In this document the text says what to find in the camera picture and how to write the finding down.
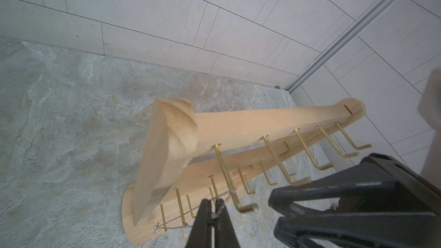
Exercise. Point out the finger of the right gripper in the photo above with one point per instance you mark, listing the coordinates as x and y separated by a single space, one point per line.
379 183
362 230

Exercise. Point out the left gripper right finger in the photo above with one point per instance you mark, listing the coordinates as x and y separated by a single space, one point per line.
224 234

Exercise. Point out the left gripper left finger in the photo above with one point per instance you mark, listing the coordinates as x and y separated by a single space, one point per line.
201 233

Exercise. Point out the wooden jewelry display stand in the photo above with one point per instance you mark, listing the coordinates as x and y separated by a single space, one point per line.
190 156

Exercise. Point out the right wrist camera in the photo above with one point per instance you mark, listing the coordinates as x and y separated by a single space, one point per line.
430 110

